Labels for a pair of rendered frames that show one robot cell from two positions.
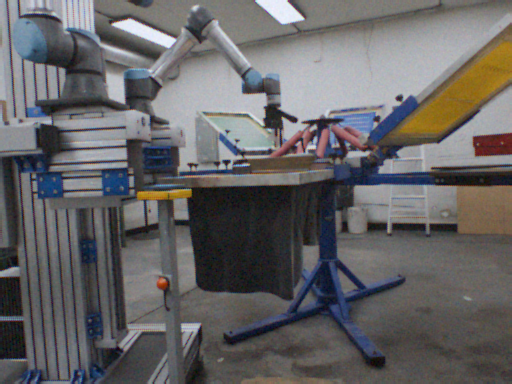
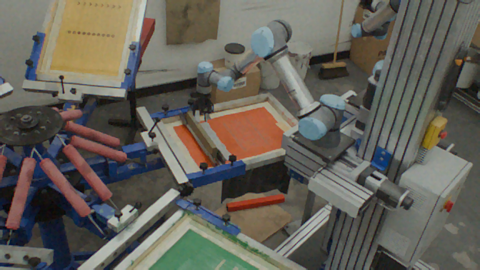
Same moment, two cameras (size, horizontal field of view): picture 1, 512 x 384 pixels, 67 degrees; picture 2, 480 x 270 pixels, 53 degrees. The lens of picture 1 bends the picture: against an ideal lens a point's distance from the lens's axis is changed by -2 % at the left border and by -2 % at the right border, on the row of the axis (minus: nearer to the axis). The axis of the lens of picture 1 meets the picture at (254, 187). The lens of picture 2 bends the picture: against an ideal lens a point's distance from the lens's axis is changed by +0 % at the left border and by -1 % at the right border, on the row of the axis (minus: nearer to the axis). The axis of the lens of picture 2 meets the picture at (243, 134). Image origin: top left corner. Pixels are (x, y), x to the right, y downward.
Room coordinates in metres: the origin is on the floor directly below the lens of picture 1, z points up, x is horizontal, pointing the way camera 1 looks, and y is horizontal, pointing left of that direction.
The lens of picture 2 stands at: (3.56, 1.24, 2.62)
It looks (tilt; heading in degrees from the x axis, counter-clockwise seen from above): 37 degrees down; 215
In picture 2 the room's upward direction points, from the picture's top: 6 degrees clockwise
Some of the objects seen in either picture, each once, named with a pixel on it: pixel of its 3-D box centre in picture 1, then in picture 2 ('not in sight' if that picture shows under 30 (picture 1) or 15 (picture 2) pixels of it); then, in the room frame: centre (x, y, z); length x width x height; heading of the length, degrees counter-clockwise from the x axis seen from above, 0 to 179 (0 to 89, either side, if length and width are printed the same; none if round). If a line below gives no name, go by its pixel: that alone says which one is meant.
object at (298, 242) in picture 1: (307, 231); not in sight; (1.63, -0.21, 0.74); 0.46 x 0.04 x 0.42; 155
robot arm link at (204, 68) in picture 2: (272, 84); (205, 73); (1.98, -0.11, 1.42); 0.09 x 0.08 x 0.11; 92
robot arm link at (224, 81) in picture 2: (252, 85); (223, 80); (1.96, -0.02, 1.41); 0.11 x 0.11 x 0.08; 2
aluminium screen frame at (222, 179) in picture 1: (264, 176); (235, 133); (1.77, -0.05, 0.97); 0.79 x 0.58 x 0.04; 155
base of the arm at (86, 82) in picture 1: (84, 88); not in sight; (1.33, 0.55, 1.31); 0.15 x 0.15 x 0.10
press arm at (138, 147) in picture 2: not in sight; (139, 149); (2.28, -0.29, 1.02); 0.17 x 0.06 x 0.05; 155
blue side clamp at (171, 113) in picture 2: (338, 171); (178, 115); (1.87, -0.40, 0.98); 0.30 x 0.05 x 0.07; 155
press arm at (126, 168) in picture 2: not in sight; (163, 162); (2.17, -0.23, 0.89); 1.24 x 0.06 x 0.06; 155
